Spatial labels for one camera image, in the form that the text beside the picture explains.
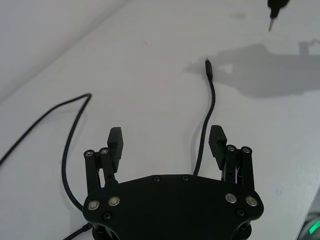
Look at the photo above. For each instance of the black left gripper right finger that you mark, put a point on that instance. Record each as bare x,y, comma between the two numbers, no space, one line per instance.
218,147

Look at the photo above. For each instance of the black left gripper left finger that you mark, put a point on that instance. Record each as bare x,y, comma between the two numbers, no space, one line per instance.
113,160

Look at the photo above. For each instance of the white table cloth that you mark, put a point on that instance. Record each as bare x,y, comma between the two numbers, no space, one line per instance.
150,75

